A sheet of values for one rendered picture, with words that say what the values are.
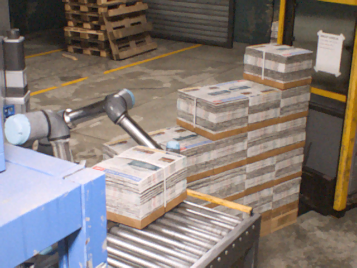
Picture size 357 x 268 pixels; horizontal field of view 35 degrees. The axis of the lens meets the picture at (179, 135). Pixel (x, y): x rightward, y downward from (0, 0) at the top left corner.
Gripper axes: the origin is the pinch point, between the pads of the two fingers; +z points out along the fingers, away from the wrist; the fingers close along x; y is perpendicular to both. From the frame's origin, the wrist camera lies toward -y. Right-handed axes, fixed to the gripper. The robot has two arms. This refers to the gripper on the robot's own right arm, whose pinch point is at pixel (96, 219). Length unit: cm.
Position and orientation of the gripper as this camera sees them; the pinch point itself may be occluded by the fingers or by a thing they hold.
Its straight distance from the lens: 264.6
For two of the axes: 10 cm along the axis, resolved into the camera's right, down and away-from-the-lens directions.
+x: -8.4, -2.0, 5.0
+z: 5.4, -2.8, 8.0
